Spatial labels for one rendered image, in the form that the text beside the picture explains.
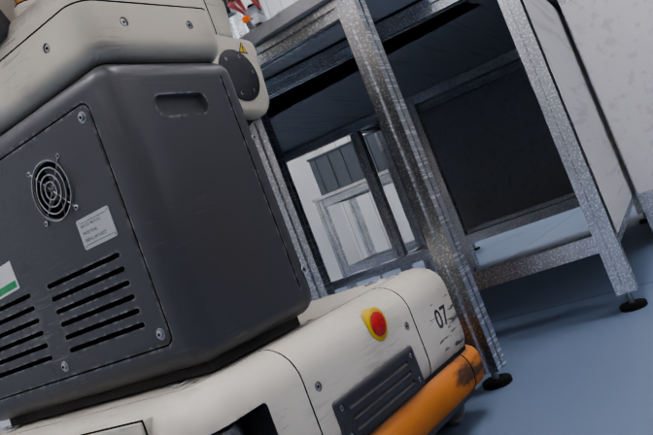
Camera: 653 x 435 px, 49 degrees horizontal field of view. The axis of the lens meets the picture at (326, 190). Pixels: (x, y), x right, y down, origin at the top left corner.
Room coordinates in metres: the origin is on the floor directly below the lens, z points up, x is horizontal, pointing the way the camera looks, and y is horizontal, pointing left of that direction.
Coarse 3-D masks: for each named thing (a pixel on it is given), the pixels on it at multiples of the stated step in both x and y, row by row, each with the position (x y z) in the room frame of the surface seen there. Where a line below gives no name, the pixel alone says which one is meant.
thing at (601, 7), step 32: (576, 0) 2.20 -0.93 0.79; (608, 0) 2.17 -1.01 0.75; (640, 0) 2.13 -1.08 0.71; (576, 32) 2.22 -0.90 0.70; (608, 32) 2.18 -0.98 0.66; (640, 32) 2.15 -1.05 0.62; (608, 64) 2.20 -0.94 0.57; (640, 64) 2.16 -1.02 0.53; (608, 96) 2.21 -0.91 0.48; (640, 96) 2.17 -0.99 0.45; (640, 128) 2.19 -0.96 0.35; (640, 160) 2.20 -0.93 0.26; (640, 192) 2.22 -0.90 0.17
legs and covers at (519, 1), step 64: (448, 0) 1.65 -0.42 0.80; (512, 0) 1.59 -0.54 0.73; (320, 64) 1.80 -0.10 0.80; (576, 64) 2.18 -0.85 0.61; (256, 128) 1.91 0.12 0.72; (576, 128) 1.59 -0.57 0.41; (448, 192) 3.11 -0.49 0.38; (576, 192) 1.60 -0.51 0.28; (320, 256) 1.93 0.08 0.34; (576, 256) 1.62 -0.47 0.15
